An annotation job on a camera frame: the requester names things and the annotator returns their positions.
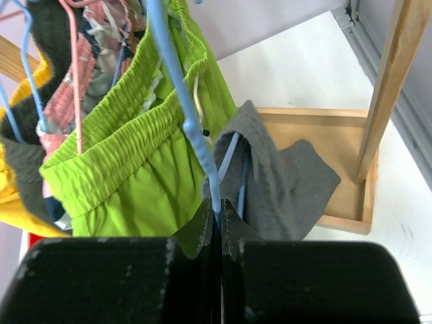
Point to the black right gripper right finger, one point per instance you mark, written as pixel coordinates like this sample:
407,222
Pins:
233,231

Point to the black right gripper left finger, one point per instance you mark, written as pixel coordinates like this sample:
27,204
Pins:
199,261

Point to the grey shorts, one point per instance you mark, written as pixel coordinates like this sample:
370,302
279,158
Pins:
286,191

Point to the lime green shorts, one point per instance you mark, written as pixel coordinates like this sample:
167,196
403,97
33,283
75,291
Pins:
94,187

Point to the blue hanger of grey shorts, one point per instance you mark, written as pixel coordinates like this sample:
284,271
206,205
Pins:
189,101

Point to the pink hanger of green shorts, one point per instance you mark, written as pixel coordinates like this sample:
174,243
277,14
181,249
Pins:
74,35

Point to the yellow shorts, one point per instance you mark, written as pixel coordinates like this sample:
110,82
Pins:
12,209

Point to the blue hanger of patterned shorts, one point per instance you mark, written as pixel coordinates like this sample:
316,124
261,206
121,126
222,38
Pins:
120,44

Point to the pink patterned shorts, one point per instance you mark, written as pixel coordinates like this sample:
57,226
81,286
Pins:
95,62

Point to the blue hanger of olive shorts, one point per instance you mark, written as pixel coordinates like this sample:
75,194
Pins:
28,72

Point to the wooden clothes rack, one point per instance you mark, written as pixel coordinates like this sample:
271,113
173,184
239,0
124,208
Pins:
335,137

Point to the red plastic tray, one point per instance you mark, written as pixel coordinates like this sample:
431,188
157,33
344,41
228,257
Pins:
33,239

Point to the grey aluminium frame post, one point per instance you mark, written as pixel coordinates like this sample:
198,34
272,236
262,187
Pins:
385,38

